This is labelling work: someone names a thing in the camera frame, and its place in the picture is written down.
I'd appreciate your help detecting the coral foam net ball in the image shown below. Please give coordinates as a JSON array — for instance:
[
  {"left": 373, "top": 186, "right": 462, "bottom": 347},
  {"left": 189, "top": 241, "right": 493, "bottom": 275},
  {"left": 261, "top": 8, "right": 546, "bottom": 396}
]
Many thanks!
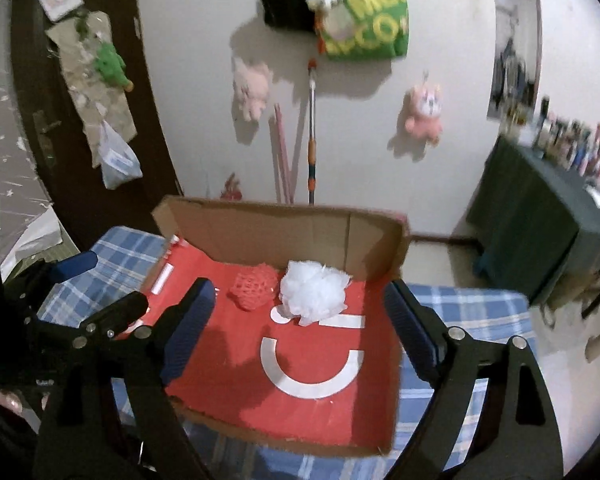
[{"left": 227, "top": 263, "right": 279, "bottom": 312}]

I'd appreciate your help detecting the white mesh bath pouf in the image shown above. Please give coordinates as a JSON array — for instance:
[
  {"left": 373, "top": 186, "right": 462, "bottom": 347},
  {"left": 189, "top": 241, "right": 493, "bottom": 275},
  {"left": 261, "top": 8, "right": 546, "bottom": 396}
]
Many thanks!
[{"left": 277, "top": 261, "right": 352, "bottom": 327}]

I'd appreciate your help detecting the person's left hand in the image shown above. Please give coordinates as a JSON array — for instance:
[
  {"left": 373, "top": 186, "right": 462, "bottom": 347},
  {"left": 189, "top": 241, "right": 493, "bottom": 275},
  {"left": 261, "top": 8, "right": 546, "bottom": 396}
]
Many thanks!
[{"left": 0, "top": 390, "right": 50, "bottom": 419}]

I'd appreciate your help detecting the dark wooden door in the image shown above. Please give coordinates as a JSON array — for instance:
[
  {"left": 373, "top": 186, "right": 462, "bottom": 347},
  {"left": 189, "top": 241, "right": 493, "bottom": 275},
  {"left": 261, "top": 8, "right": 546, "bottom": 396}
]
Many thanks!
[{"left": 10, "top": 0, "right": 181, "bottom": 249}]

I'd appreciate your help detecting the blue plaid tablecloth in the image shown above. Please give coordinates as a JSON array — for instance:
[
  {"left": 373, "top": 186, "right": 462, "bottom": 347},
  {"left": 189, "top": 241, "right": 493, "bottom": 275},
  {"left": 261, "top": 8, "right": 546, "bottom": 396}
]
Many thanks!
[{"left": 34, "top": 225, "right": 539, "bottom": 480}]

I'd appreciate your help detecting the clear plastic bag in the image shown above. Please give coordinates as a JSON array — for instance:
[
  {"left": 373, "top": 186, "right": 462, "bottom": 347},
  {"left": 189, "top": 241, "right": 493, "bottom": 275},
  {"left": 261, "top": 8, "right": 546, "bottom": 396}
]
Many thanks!
[{"left": 98, "top": 122, "right": 143, "bottom": 191}]

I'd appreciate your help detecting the hanging door organizer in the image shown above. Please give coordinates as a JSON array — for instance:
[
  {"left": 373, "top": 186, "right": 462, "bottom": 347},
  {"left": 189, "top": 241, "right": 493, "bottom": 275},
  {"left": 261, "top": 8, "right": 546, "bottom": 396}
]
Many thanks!
[{"left": 46, "top": 11, "right": 137, "bottom": 168}]

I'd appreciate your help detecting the cardboard box red lining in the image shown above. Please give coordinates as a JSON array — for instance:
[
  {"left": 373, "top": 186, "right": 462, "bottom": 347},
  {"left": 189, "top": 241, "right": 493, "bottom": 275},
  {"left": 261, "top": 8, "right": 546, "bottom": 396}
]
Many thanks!
[{"left": 142, "top": 196, "right": 410, "bottom": 456}]

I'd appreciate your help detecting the green plush dinosaur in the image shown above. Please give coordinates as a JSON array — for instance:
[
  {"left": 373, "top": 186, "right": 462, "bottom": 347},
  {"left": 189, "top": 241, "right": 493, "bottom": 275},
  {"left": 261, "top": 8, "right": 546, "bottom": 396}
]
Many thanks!
[{"left": 94, "top": 42, "right": 134, "bottom": 92}]

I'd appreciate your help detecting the dark green side table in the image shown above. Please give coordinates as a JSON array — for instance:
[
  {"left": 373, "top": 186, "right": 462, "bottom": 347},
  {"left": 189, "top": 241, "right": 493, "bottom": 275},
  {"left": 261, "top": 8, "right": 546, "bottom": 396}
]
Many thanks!
[{"left": 466, "top": 136, "right": 600, "bottom": 304}]

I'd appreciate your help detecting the pale pink plush bear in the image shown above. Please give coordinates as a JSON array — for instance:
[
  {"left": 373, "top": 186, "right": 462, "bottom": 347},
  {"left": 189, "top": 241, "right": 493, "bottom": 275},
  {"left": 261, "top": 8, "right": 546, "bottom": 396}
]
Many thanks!
[{"left": 233, "top": 58, "right": 273, "bottom": 122}]

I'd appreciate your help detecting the pink plush cat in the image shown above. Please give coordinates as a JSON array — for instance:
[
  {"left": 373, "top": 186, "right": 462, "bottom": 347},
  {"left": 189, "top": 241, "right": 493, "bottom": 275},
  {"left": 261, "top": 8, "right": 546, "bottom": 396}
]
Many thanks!
[{"left": 404, "top": 72, "right": 442, "bottom": 146}]

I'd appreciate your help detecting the green tote bag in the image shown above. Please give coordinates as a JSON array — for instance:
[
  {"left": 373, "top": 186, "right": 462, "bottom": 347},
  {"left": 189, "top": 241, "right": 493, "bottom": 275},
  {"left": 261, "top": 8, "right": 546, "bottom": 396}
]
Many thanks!
[{"left": 315, "top": 0, "right": 408, "bottom": 61}]

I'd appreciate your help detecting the door handle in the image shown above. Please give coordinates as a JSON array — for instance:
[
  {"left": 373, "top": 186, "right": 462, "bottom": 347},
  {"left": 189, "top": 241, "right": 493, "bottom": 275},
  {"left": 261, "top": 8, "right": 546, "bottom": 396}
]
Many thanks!
[{"left": 32, "top": 110, "right": 61, "bottom": 170}]

